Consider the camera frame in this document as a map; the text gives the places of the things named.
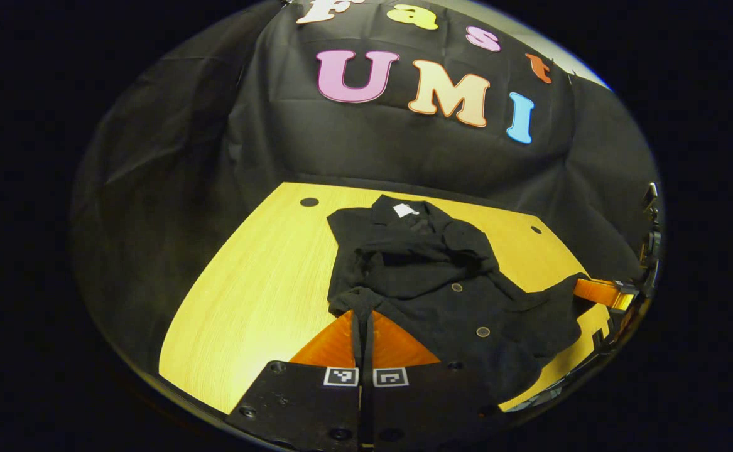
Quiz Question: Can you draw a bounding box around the black buttoned jacket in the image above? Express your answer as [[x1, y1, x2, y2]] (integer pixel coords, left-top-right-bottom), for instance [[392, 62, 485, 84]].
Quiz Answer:
[[327, 195, 593, 402]]

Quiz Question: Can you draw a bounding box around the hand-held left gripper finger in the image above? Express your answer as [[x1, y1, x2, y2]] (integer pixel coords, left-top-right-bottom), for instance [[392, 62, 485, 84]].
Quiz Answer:
[[225, 309, 364, 451], [364, 309, 505, 451]]

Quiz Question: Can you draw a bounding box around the black backdrop cloth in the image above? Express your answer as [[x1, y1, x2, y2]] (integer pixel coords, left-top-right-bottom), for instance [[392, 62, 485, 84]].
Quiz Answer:
[[71, 0, 659, 377]]

